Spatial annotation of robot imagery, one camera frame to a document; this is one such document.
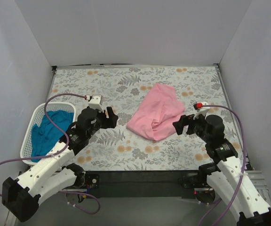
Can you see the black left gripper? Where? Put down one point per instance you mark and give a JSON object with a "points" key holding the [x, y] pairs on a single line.
{"points": [[104, 119]]}

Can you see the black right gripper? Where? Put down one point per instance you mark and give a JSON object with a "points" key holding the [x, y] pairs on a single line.
{"points": [[189, 125]]}

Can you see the pink t shirt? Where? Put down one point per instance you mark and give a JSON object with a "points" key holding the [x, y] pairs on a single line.
{"points": [[156, 113]]}

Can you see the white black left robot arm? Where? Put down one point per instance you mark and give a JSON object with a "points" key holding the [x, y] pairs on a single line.
{"points": [[23, 195]]}

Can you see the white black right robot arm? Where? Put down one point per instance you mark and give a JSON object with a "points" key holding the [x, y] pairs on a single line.
{"points": [[224, 174]]}

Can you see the blue t shirt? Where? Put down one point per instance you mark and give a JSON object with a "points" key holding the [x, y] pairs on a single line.
{"points": [[45, 136]]}

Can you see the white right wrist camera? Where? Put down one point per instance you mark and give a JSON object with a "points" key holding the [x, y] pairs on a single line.
{"points": [[201, 108]]}

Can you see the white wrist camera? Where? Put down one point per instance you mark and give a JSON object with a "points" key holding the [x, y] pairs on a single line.
{"points": [[95, 102], [201, 108]]}

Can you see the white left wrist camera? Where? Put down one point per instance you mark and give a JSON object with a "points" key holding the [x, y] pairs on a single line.
{"points": [[95, 102]]}

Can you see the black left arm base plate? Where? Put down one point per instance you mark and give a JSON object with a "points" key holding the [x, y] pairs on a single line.
{"points": [[87, 181]]}

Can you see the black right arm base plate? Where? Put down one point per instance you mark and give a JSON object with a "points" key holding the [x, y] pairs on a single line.
{"points": [[190, 180]]}

